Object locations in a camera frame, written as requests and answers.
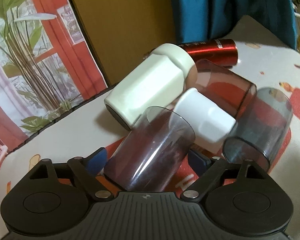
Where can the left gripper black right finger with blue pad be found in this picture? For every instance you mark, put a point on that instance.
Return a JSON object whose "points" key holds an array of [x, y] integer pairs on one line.
{"points": [[209, 172]]}

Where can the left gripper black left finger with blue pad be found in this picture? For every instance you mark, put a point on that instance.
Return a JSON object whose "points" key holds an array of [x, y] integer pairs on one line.
{"points": [[85, 171]]}

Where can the clear purple plastic cup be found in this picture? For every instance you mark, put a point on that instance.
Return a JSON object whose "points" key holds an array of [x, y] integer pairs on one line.
{"points": [[151, 154]]}

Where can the small white paper cup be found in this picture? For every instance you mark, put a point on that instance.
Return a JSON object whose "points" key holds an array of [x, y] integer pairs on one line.
{"points": [[210, 123]]}

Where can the clear grey plastic cup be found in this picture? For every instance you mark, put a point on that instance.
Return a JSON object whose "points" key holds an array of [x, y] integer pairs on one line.
{"points": [[261, 129]]}

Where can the clear brown plastic cup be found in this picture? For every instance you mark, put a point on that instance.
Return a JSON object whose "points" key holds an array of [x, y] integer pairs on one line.
{"points": [[227, 89]]}

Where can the printed room backdrop cloth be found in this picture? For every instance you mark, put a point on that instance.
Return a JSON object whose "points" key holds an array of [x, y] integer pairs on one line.
{"points": [[46, 67]]}

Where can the large white bottle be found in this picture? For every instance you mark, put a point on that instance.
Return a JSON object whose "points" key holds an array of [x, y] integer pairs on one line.
{"points": [[156, 81]]}

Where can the red metal bottle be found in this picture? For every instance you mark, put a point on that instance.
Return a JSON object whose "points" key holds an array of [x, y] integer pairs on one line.
{"points": [[222, 52]]}

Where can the printed bear table mat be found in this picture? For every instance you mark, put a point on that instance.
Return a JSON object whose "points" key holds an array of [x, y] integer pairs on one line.
{"points": [[263, 60]]}

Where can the yellow wooden panel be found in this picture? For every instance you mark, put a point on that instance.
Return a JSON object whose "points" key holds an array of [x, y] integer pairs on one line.
{"points": [[121, 32]]}

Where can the blue curtain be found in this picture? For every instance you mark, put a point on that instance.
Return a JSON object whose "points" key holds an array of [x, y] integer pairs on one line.
{"points": [[202, 20]]}

